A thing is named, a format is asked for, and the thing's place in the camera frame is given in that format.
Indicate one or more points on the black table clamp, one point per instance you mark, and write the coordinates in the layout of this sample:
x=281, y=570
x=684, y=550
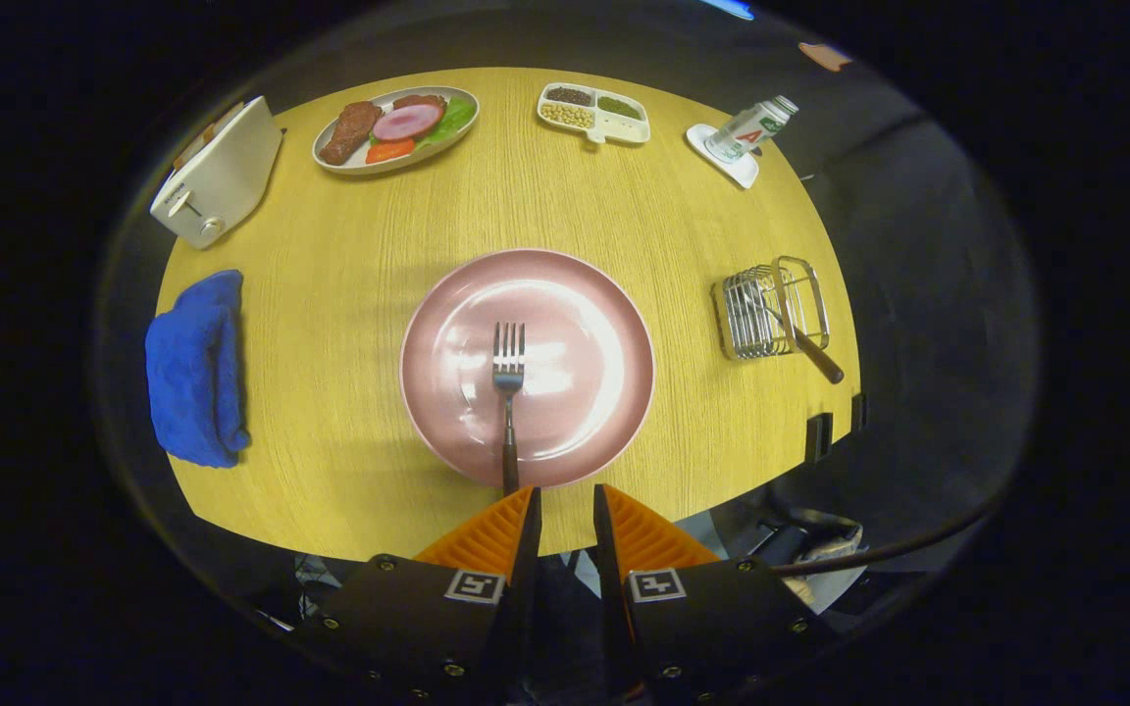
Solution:
x=819, y=437
x=859, y=413

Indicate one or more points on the oval grey food plate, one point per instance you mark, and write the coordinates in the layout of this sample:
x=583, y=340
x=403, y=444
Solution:
x=428, y=158

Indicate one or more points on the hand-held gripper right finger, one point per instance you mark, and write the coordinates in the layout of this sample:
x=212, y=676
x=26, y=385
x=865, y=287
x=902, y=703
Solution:
x=607, y=559

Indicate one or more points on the white divided seasoning dish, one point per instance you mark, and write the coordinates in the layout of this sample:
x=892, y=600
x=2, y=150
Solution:
x=604, y=128

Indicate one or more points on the white labelled bottle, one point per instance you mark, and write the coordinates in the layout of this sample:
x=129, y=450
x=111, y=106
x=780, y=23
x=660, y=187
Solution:
x=751, y=129

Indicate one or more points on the red tomato slice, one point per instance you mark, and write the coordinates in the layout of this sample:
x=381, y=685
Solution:
x=388, y=151

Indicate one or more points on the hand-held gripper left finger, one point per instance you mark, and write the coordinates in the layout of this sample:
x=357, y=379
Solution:
x=524, y=559

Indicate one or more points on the round pink plate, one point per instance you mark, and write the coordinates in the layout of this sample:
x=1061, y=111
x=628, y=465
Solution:
x=575, y=392

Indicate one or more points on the pink ham slice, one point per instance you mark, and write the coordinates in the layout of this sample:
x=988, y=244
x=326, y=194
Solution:
x=408, y=123

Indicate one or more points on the blue towel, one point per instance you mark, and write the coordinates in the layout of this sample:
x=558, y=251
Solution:
x=187, y=373

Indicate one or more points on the green lettuce leaf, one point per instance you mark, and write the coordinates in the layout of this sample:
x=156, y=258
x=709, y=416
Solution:
x=457, y=118

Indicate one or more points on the brown meat patty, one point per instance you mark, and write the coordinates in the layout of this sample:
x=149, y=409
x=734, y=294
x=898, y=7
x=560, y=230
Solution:
x=349, y=132

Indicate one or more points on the white square coaster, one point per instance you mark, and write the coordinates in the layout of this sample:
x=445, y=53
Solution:
x=737, y=175

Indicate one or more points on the white toaster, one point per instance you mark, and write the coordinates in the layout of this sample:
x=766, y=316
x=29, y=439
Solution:
x=222, y=186

